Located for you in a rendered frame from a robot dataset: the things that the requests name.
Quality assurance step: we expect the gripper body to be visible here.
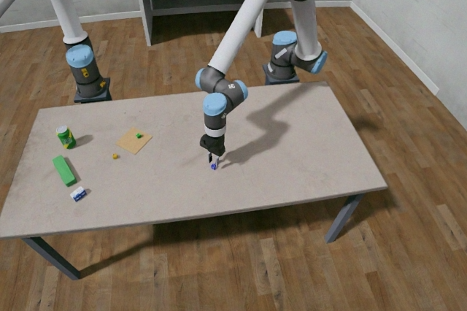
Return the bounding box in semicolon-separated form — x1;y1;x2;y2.
204;134;226;157

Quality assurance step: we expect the tan mat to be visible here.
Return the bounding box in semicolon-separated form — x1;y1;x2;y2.
115;127;154;155

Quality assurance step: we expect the beige table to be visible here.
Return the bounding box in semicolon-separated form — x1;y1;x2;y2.
0;80;388;281

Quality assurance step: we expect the blue and white box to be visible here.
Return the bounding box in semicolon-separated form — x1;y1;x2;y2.
69;185;88;203

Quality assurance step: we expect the green drink can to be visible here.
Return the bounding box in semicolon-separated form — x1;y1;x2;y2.
55;125;77;150

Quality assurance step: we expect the green block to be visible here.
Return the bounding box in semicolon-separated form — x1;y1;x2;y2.
52;155;78;188

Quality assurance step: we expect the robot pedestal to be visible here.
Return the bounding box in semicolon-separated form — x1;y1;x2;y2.
262;64;301;86
74;77;113;104

